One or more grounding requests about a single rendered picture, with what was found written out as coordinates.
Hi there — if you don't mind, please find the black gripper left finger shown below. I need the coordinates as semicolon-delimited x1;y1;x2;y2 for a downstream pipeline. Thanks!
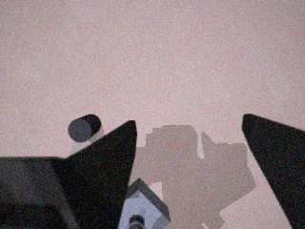
0;120;137;229

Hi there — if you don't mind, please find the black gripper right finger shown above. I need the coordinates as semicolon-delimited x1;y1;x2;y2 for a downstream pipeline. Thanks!
241;114;305;229

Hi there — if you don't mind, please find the blue-grey block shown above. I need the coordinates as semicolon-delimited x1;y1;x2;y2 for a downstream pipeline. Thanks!
118;178;171;229

